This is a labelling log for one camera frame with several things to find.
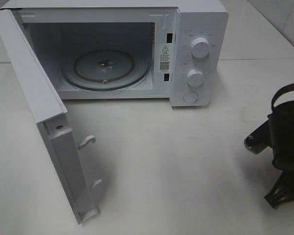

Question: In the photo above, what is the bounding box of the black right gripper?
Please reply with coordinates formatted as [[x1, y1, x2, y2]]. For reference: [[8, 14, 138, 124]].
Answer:
[[264, 113, 294, 209]]

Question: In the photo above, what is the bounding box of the round white door button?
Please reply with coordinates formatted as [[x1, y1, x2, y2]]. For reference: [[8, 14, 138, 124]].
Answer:
[[183, 92, 198, 104]]

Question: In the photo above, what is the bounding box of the white timer knob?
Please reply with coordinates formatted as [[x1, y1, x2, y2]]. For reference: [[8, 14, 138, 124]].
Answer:
[[186, 69, 204, 87]]

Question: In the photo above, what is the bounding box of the white microwave door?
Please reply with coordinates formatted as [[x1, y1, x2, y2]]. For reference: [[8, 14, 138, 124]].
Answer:
[[0, 9, 99, 224]]

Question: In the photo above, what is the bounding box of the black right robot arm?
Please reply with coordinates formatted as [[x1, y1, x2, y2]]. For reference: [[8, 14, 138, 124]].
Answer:
[[265, 100, 294, 209]]

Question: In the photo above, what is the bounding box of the upper white power knob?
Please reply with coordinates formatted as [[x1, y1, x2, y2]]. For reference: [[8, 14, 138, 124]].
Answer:
[[190, 36, 211, 58]]

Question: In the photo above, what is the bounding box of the white microwave oven body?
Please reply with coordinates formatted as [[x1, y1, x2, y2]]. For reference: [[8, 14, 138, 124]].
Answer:
[[0, 0, 228, 107]]

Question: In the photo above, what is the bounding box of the white warning label sticker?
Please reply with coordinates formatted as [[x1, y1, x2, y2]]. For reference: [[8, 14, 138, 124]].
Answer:
[[158, 43, 172, 72]]

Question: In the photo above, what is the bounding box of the glass microwave turntable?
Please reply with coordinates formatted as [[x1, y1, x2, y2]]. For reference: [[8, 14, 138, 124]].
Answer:
[[62, 48, 152, 91]]

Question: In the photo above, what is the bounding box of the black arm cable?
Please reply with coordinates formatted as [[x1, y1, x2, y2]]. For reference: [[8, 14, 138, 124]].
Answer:
[[270, 82, 294, 108]]

